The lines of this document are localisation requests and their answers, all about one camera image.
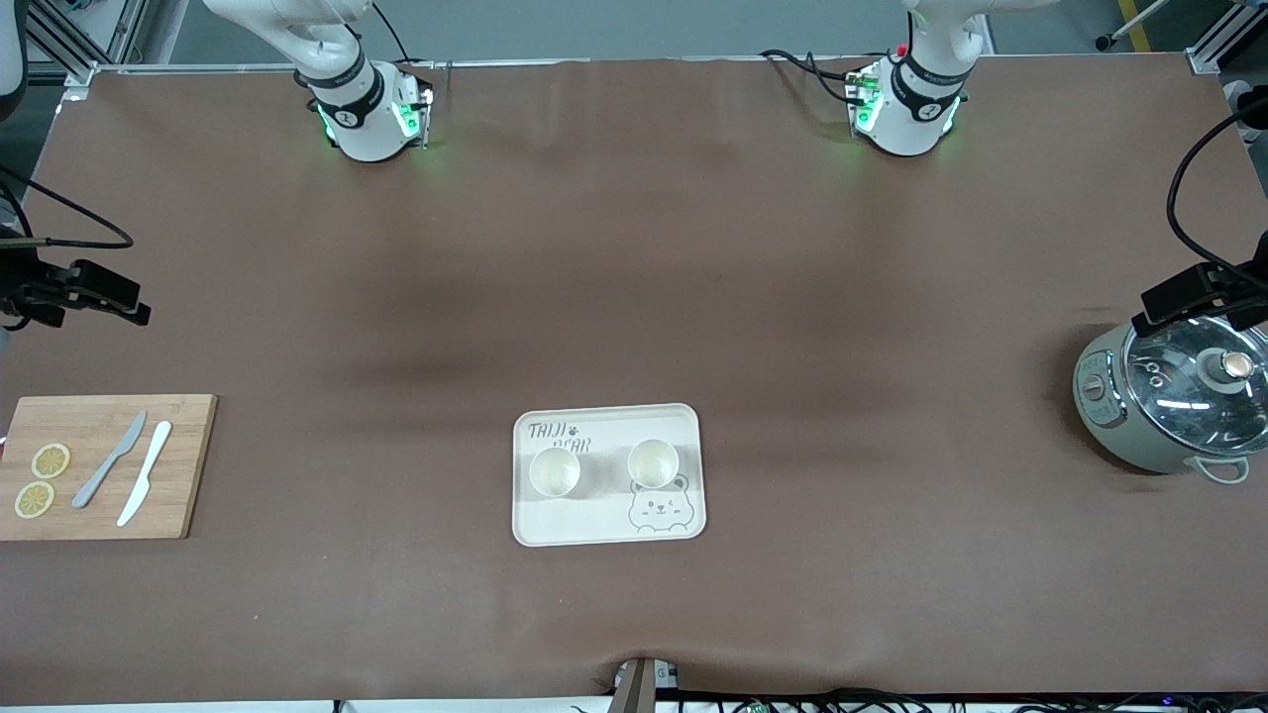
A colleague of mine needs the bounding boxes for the cream paper cup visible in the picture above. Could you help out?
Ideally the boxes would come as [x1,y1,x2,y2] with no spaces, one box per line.
[528,448,581,498]
[627,439,681,489]

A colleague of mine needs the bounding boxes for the glass pot lid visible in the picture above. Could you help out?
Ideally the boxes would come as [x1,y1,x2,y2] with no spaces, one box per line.
[1124,317,1268,445]

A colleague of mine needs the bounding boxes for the grey-green electric pot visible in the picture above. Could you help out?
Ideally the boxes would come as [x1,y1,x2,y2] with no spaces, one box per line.
[1073,315,1268,484]

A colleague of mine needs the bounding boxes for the grey plastic knife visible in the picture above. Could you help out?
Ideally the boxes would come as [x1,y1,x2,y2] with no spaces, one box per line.
[71,411,149,510]

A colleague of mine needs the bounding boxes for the white plastic knife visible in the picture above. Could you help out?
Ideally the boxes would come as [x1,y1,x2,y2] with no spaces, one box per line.
[117,421,173,528]

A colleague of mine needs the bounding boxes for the wooden cutting board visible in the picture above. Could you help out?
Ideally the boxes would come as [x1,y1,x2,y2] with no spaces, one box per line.
[0,394,218,542]

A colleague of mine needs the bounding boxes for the brown table cover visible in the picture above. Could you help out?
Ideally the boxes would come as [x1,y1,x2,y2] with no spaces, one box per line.
[0,54,1268,706]

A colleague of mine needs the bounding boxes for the beige tray with bear print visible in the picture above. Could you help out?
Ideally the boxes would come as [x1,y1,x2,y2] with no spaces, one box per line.
[511,403,707,548]

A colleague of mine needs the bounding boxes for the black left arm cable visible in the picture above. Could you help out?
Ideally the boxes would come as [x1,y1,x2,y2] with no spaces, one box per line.
[1166,94,1268,293]

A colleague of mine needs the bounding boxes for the aluminium frame profile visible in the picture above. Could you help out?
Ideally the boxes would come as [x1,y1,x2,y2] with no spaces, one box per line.
[1187,0,1268,76]
[25,0,150,100]

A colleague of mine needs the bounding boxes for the black base cable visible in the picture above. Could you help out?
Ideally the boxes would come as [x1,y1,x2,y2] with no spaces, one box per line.
[370,0,413,66]

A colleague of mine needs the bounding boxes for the black base cables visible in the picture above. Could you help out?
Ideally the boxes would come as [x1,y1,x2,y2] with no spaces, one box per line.
[760,49,865,106]

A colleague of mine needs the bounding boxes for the brown post with grey bracket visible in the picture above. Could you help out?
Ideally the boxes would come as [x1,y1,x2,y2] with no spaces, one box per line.
[609,656,681,713]

